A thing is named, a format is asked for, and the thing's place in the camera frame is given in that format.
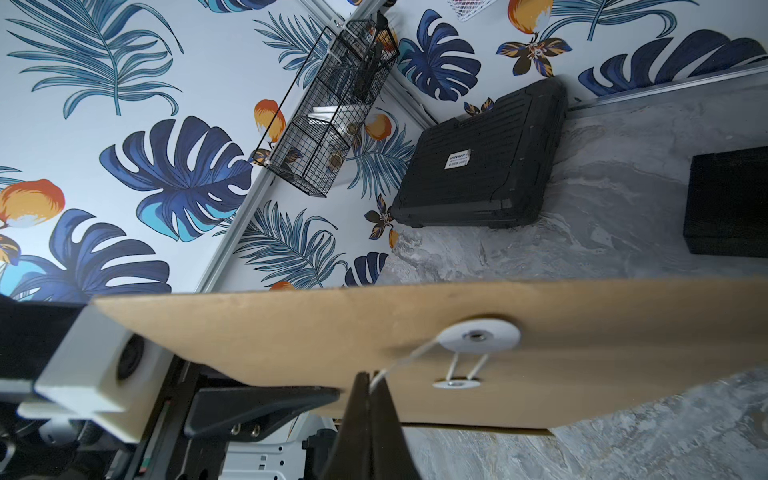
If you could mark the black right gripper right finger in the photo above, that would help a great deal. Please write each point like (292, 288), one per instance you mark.
(390, 456)

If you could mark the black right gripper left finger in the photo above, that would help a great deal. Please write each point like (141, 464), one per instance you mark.
(349, 456)

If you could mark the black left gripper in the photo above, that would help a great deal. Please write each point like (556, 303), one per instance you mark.
(187, 433)

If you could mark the brown kraft file bag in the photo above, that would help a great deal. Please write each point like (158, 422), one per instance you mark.
(521, 355)

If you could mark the black plastic tool case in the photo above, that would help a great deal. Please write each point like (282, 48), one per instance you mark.
(488, 170)

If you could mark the small black box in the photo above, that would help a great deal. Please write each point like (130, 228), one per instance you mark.
(726, 209)

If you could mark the black wire basket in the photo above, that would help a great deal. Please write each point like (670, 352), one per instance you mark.
(340, 74)

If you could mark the clear white mesh wall basket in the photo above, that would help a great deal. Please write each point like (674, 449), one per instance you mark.
(466, 9)

